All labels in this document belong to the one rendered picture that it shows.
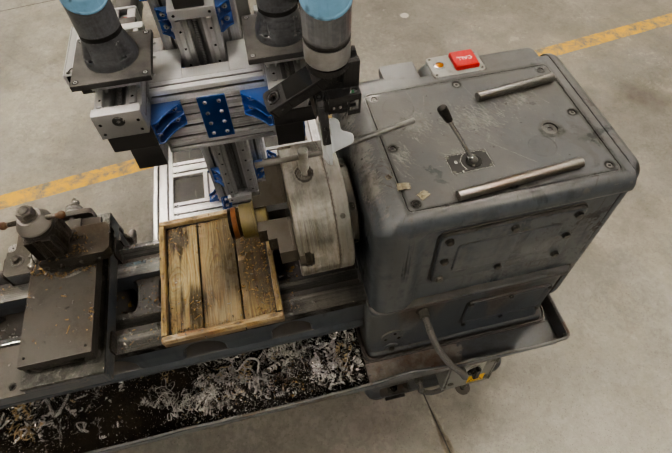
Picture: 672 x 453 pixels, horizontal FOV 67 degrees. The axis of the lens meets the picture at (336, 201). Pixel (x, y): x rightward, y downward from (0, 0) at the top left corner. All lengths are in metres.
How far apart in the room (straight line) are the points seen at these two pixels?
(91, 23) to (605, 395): 2.20
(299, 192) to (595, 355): 1.66
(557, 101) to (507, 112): 0.13
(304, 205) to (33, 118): 2.64
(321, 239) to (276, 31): 0.68
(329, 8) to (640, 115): 2.81
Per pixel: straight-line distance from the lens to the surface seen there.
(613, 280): 2.62
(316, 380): 1.57
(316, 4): 0.73
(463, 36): 3.63
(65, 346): 1.35
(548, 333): 1.76
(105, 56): 1.58
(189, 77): 1.65
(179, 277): 1.42
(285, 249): 1.13
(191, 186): 2.49
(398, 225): 1.00
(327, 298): 1.34
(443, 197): 1.04
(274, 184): 1.19
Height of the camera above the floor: 2.08
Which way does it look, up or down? 54 degrees down
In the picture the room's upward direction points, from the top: 3 degrees counter-clockwise
